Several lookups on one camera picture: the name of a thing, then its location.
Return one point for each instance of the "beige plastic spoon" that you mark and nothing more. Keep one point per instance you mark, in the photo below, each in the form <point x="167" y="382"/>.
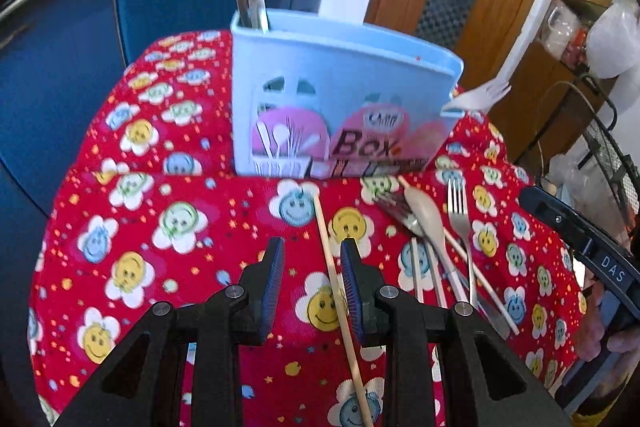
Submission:
<point x="425" y="217"/>

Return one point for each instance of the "person's right hand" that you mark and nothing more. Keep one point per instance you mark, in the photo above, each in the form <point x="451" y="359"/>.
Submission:
<point x="595" y="322"/>

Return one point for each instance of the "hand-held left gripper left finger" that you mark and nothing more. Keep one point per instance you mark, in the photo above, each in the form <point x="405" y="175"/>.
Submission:
<point x="272" y="287"/>

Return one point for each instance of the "white plastic bag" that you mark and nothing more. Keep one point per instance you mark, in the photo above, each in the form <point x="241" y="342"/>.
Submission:
<point x="615" y="37"/>

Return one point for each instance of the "metal fork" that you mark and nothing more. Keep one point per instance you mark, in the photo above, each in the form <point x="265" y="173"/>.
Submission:
<point x="400" y="212"/>
<point x="459" y="222"/>

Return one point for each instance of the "clear plastic bag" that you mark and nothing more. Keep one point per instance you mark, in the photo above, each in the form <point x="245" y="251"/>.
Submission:
<point x="560" y="24"/>

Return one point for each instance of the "light blue utensil box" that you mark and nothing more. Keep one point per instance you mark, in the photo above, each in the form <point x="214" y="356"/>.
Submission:
<point x="310" y="57"/>

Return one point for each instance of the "red smiley flower tablecloth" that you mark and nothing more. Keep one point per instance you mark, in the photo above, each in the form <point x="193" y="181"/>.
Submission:
<point x="150" y="157"/>

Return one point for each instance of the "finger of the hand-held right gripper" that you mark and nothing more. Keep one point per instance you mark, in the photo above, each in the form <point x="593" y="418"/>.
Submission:
<point x="555" y="212"/>

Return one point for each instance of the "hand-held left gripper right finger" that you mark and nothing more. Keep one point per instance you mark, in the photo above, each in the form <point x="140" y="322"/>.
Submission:
<point x="352" y="287"/>

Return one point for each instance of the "pale plastic fork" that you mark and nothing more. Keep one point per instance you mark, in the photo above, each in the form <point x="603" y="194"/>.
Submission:
<point x="470" y="99"/>

